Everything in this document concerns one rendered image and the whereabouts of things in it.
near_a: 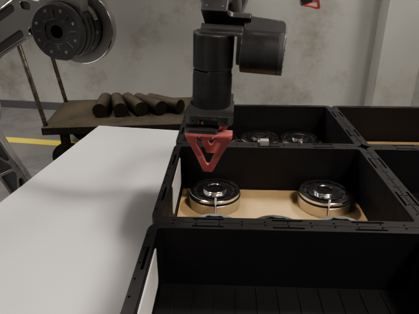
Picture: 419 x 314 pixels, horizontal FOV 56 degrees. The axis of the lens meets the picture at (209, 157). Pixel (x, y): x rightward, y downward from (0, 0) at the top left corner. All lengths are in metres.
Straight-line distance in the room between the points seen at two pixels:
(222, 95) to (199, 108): 0.04
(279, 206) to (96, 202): 0.52
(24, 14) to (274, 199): 0.85
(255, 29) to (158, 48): 3.36
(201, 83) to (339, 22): 3.21
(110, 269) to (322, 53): 3.15
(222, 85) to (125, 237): 0.52
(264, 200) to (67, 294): 0.43
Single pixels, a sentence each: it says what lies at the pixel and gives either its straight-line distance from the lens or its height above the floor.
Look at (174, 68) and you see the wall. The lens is 3.89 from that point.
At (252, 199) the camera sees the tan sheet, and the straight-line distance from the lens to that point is 0.84.
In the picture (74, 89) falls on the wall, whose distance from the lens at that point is 4.34.
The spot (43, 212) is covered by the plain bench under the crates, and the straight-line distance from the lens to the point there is 1.12.
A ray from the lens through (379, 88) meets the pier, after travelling 3.58.
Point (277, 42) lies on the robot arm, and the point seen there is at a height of 1.18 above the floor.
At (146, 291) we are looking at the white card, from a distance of 0.50.
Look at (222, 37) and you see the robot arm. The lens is 0.54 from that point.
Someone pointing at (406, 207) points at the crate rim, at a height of 0.93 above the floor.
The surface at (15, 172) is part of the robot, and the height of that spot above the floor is 0.64.
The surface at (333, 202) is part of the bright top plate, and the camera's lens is 0.80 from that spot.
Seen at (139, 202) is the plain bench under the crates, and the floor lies 0.70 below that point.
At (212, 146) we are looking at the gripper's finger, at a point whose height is 1.00.
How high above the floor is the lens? 1.25
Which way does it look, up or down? 24 degrees down
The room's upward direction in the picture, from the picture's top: straight up
